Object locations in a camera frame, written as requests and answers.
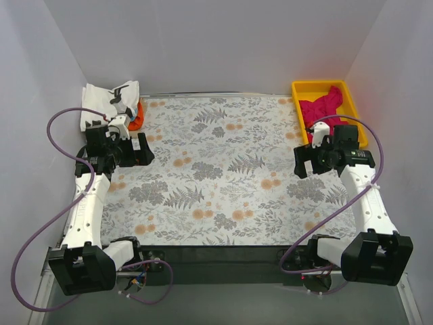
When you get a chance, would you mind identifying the aluminium front rail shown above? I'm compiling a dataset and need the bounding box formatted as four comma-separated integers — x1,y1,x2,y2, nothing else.
28,247,55,325

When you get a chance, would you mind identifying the yellow plastic bin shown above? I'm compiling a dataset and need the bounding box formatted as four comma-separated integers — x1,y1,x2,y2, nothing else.
292,80,359,144

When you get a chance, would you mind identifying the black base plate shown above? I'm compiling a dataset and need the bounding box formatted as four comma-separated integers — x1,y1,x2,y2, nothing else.
140,245,321,286

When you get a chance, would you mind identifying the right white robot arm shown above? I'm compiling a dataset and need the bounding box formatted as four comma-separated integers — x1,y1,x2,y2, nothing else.
294,122,413,286

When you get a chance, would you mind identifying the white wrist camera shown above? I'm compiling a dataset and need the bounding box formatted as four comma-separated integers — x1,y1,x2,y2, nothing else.
104,114,131,140
306,122,330,148

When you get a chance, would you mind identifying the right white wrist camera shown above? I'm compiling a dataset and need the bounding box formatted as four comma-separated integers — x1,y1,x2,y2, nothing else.
306,122,330,148

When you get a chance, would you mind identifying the orange folded t shirt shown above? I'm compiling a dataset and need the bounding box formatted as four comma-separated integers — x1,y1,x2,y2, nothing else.
128,102,145,131

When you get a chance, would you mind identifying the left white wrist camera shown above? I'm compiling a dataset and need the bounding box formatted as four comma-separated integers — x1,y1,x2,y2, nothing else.
104,114,131,140

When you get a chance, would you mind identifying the floral table mat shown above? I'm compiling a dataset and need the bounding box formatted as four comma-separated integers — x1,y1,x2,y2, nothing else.
101,96,355,245

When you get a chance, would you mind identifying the magenta t shirt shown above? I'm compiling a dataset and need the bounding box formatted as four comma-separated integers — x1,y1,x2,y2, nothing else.
299,86,343,128

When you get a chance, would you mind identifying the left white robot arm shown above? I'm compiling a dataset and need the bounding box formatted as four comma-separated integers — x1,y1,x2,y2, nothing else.
48,125,154,296

